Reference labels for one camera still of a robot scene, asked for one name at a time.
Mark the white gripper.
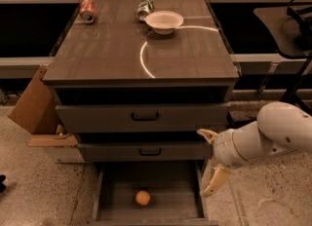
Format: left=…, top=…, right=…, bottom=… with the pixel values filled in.
left=197, top=129, right=241, bottom=197

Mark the orange fruit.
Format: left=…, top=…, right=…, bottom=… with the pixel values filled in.
left=136, top=190, right=151, bottom=207

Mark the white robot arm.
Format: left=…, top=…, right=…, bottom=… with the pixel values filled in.
left=197, top=102, right=312, bottom=197

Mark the grey bottom drawer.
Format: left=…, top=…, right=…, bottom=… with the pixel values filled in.
left=93, top=161, right=218, bottom=226

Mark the grey drawer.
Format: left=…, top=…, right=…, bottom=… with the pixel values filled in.
left=93, top=161, right=218, bottom=226
left=78, top=140, right=213, bottom=162
left=56, top=102, right=229, bottom=133

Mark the grey middle drawer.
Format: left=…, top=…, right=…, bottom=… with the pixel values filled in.
left=78, top=140, right=213, bottom=162

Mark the grey top drawer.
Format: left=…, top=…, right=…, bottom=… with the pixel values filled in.
left=56, top=102, right=229, bottom=133

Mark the grey drawer cabinet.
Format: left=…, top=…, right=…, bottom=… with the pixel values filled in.
left=42, top=0, right=241, bottom=172

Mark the white bowl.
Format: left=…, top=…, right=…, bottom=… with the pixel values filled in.
left=145, top=11, right=183, bottom=35

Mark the black side table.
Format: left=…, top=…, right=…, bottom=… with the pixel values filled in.
left=253, top=0, right=312, bottom=114

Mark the brown cardboard box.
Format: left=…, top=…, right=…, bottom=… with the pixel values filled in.
left=7, top=65, right=86, bottom=164

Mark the red soda can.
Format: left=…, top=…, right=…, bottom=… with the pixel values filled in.
left=79, top=0, right=98, bottom=24

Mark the black object on floor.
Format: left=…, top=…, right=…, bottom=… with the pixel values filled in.
left=0, top=174, right=6, bottom=193

